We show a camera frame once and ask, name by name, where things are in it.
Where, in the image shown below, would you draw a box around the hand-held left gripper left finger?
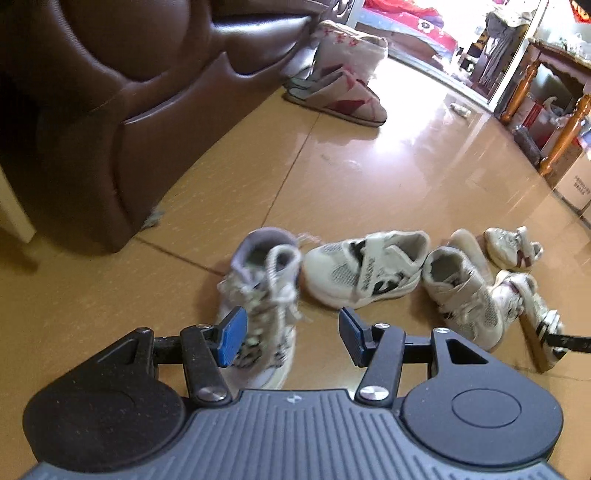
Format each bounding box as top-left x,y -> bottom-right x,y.
98,306 -> 249,407

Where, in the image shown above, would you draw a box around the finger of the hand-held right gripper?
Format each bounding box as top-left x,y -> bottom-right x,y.
546,332 -> 591,355

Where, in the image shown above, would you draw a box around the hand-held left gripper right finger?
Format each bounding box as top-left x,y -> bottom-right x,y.
338,307 -> 491,408

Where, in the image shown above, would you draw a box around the white velcro shoe black stripes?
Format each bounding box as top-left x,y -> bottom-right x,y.
301,230 -> 431,310

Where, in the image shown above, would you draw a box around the white lace-up shoe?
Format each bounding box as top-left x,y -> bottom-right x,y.
216,226 -> 303,390

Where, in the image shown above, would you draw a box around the white shoe dark red stripes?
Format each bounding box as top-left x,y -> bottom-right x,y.
483,226 -> 544,271
490,270 -> 568,374

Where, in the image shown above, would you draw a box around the white mesh velcro shoe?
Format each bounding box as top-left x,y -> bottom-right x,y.
421,246 -> 505,352
449,228 -> 496,283

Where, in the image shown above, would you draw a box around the cardboard box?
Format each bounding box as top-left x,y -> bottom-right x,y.
551,145 -> 591,210

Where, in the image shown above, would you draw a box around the wooden table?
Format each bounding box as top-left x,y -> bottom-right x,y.
501,37 -> 591,178

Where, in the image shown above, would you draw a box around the dark brown bag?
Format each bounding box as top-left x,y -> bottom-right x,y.
514,126 -> 542,163

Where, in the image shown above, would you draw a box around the red box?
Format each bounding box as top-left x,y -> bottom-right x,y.
516,97 -> 548,132

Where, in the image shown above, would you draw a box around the brown leather sofa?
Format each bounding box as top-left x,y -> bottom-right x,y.
0,0 -> 333,254

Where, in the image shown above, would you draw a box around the green slipper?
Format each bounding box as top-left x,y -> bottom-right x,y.
285,76 -> 324,93

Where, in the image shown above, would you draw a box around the grey hanging clothes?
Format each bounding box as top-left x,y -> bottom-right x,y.
475,9 -> 525,90

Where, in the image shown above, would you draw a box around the red flowered bedding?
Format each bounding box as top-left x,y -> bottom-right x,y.
362,0 -> 467,54

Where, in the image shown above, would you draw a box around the sliding door frame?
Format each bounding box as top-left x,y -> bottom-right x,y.
355,0 -> 548,114

